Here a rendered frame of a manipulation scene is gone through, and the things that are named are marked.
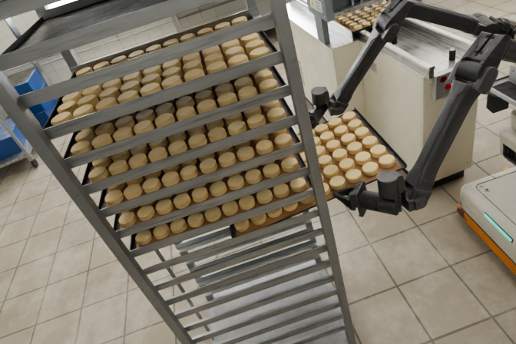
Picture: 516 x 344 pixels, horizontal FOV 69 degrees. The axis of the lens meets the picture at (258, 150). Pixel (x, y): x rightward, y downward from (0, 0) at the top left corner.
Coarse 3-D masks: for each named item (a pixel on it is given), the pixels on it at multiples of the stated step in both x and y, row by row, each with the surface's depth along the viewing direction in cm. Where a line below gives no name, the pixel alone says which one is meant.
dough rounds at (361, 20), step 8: (368, 8) 263; (376, 8) 259; (384, 8) 255; (344, 16) 267; (352, 16) 259; (360, 16) 258; (368, 16) 252; (376, 16) 249; (344, 24) 257; (352, 24) 248; (360, 24) 248; (368, 24) 242
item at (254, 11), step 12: (240, 12) 123; (252, 12) 123; (204, 24) 122; (216, 24) 123; (168, 36) 122; (180, 36) 123; (132, 48) 122; (144, 48) 123; (96, 60) 122; (108, 60) 122; (72, 72) 122
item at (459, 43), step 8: (408, 24) 239; (416, 24) 231; (424, 24) 225; (424, 32) 226; (432, 32) 219; (440, 32) 212; (448, 32) 209; (440, 40) 214; (448, 40) 207; (456, 40) 201; (464, 40) 198; (456, 48) 204; (464, 48) 198
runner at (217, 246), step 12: (300, 216) 119; (312, 216) 120; (264, 228) 119; (276, 228) 120; (228, 240) 119; (240, 240) 120; (192, 252) 119; (204, 252) 120; (156, 264) 118; (168, 264) 119
